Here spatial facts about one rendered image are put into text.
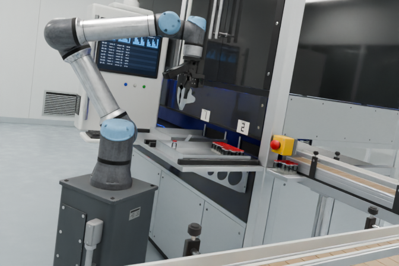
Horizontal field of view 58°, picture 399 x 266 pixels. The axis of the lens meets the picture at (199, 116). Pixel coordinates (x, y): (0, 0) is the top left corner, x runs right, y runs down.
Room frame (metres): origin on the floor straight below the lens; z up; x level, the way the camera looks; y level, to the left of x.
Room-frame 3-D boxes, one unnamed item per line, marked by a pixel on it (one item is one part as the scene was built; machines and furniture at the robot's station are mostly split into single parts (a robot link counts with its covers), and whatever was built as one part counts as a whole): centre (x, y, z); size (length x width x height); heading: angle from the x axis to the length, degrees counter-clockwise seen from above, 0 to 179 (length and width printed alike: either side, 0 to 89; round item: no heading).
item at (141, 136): (1.76, 0.01, 0.87); 0.70 x 0.48 x 0.02; 32
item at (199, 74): (1.45, 0.06, 1.23); 0.09 x 0.08 x 0.12; 121
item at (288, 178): (1.51, -0.41, 0.87); 0.14 x 0.13 x 0.02; 122
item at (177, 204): (2.67, -0.19, 0.44); 2.06 x 1.00 x 0.88; 32
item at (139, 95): (2.31, 0.53, 1.19); 0.50 x 0.19 x 0.78; 120
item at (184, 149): (1.59, -0.04, 0.90); 0.34 x 0.26 x 0.04; 121
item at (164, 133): (1.94, 0.05, 0.90); 0.34 x 0.26 x 0.04; 122
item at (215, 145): (1.65, -0.13, 0.91); 0.18 x 0.02 x 0.05; 31
